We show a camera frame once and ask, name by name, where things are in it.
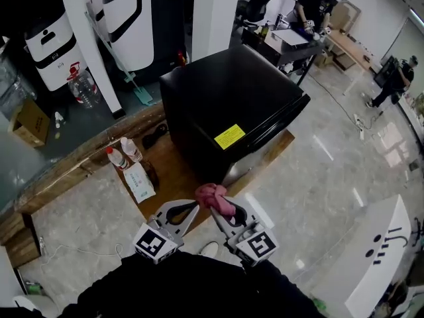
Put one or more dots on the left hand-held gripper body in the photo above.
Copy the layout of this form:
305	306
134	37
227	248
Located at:
155	242

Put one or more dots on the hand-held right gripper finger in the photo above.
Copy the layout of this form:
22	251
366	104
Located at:
246	212
222	224

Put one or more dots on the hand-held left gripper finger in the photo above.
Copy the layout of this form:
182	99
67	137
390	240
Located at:
189	222
174	205

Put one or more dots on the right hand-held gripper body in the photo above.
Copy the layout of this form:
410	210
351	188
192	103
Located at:
255	243

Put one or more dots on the pink cleaning cloth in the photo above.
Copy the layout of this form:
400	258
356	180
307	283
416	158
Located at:
212	195

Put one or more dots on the black mini fridge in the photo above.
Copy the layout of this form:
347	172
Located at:
232	111

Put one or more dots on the person's left forearm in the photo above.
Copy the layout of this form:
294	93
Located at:
109	283

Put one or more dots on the person's right forearm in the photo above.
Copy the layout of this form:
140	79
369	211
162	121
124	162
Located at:
281	290

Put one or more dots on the person's right white shoe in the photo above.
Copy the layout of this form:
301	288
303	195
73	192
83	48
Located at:
209	248

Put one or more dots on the wooden table with black legs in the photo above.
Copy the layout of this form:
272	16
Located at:
172	177

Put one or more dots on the white tissue pack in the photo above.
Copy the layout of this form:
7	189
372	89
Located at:
139	182

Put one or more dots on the person's body in black clothing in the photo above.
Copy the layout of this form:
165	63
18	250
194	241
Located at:
192	287

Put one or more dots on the clear bottle with white cap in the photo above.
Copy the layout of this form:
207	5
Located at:
131	149

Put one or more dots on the clear bottle with red cap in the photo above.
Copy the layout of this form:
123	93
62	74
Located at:
116	159

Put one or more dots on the pink and white power strip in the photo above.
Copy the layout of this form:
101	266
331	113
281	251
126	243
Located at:
42	243

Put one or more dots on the white cabinet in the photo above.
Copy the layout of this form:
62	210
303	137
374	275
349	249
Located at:
371	260

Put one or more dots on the green bottle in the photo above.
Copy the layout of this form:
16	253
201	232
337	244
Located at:
33	288

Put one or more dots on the wooden steps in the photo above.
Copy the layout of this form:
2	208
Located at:
18	240

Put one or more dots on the large clear water jug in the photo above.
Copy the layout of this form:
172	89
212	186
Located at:
84	88

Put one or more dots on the brown cardboard box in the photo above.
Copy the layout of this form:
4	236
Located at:
30	123

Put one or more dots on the black desk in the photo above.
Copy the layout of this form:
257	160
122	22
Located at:
281	45

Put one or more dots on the large white and black machine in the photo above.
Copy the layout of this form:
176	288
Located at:
132	28

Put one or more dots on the light wooden desk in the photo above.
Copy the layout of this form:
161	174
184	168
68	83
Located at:
351	51

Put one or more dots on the white service robot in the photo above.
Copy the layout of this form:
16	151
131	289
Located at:
54	51

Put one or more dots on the plastic-wrapped grey appliance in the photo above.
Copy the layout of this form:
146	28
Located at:
11	88

